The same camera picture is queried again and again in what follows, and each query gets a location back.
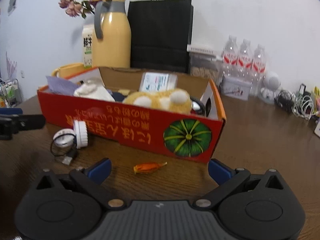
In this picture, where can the white and yellow plush toy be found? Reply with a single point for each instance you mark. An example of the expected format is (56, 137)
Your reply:
(174, 100)

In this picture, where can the yellow thermos jug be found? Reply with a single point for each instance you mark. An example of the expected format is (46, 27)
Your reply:
(111, 39)

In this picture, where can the orange wrapped candy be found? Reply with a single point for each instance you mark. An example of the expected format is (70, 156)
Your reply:
(148, 167)

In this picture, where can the left water bottle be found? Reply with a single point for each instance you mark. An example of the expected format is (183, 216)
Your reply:
(230, 56)

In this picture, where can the white robot figurine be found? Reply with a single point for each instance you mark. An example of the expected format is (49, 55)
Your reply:
(271, 83)

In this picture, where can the colourful snack packet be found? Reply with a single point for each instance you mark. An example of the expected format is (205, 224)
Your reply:
(316, 92)

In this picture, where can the small yellow block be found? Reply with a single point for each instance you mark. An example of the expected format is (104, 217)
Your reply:
(124, 92)

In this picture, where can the white cloth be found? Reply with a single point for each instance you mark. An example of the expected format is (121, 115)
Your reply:
(93, 89)

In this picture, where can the middle water bottle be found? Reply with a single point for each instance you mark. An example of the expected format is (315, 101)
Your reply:
(245, 58)

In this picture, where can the white flat box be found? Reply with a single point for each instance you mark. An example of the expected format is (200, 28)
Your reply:
(193, 48)

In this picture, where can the navy blue pouch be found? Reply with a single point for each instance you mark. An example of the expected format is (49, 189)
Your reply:
(118, 97)

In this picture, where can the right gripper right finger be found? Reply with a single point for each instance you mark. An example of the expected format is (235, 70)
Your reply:
(228, 180)

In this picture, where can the water bottle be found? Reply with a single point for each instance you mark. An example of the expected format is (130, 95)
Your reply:
(230, 56)
(258, 68)
(245, 58)

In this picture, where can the black charger adapter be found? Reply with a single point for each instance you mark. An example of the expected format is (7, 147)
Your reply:
(302, 91)

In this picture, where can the white tissue pack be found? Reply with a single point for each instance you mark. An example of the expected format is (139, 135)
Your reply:
(157, 82)

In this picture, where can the small round white tin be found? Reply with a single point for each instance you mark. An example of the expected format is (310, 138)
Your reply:
(64, 138)

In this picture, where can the black paper bag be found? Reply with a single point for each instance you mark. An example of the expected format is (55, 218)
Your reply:
(161, 30)

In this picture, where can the right water bottle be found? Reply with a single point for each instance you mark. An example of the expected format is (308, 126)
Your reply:
(258, 68)

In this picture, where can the white milk carton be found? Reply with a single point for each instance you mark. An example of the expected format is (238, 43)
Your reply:
(87, 33)

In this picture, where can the small grey tin box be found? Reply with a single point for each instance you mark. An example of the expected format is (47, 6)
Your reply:
(235, 87)

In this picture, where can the red cardboard box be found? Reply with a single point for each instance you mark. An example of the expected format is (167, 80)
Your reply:
(187, 136)

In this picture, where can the purple tissue box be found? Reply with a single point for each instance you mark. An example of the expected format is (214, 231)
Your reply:
(317, 129)

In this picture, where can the purple knitted cloth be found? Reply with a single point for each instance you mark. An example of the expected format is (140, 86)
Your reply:
(61, 86)

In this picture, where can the yellow ceramic mug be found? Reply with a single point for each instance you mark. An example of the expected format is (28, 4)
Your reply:
(68, 70)

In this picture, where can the white round lid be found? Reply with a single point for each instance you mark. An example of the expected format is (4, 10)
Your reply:
(81, 133)

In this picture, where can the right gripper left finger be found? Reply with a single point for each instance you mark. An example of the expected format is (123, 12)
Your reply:
(90, 180)

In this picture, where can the clear plastic clip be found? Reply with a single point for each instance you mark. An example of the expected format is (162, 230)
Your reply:
(66, 160)

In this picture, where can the clear snack container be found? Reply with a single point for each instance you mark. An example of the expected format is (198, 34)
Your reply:
(207, 66)

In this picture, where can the wire storage rack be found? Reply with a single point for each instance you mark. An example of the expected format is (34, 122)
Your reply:
(11, 95)

